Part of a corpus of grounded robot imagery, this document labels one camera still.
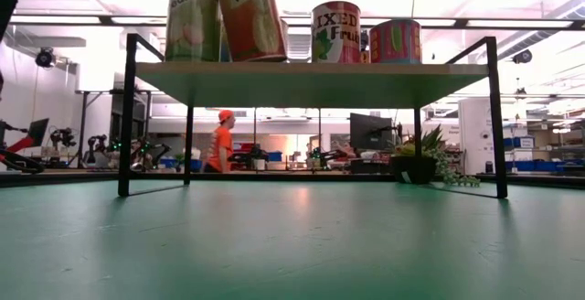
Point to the pineapple tin can red label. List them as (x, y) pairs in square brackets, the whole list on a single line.
[(251, 25)]

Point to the pears tin can green label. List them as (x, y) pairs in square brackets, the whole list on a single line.
[(192, 30)]

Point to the cherries tin can blue label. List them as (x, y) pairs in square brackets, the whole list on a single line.
[(224, 48)]

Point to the mixed fruit tin can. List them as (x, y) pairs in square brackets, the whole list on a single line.
[(336, 35)]

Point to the short pink labelled tin can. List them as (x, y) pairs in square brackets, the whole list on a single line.
[(395, 44)]

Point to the black background robot arm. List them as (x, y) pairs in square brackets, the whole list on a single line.
[(96, 146), (64, 136)]

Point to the red storage rack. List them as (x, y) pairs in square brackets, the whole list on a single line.
[(242, 146)]

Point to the person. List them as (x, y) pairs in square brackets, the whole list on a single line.
[(221, 146)]

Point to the black monitor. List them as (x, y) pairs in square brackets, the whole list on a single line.
[(370, 131)]

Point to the blue storage bin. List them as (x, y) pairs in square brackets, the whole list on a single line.
[(521, 142), (171, 163)]

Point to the black metal stand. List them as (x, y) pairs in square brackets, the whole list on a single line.
[(83, 121)]

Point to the potted succulent plant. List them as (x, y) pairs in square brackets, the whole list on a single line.
[(411, 169)]

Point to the red black robot device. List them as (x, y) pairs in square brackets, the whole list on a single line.
[(20, 145)]

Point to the green table mat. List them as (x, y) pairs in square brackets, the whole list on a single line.
[(228, 263)]

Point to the wooden shelf black metal frame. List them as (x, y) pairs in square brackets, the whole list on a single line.
[(301, 82)]

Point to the black dome camera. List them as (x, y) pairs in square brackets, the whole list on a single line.
[(45, 57), (522, 56)]

